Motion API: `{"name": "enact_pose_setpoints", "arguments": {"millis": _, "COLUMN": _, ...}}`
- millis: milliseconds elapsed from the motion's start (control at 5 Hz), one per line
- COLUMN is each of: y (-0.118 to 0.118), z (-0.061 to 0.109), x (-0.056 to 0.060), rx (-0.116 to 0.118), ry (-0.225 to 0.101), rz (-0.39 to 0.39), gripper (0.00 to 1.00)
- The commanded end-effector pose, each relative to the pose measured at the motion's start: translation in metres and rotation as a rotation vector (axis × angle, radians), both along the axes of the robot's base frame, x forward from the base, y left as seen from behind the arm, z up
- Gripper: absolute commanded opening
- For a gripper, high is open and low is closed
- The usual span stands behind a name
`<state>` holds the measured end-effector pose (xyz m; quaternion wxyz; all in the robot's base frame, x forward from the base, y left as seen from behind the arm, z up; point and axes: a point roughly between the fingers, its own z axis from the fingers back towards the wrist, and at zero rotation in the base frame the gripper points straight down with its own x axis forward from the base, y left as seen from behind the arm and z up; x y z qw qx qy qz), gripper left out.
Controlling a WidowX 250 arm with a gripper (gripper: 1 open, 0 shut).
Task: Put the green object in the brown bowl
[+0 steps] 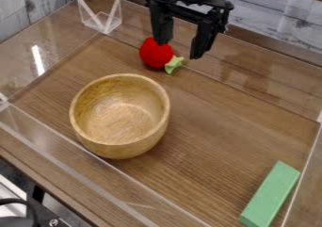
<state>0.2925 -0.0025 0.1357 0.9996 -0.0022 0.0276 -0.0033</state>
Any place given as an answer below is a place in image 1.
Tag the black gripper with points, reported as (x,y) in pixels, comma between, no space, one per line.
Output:
(208,13)

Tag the green rectangular block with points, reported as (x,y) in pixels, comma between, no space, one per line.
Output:
(270,196)

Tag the wooden brown bowl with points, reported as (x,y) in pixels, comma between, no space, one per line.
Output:
(120,115)

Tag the red plush strawberry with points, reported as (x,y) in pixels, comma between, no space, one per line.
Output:
(158,56)

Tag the clear acrylic tray wall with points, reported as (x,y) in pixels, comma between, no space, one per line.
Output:
(245,110)

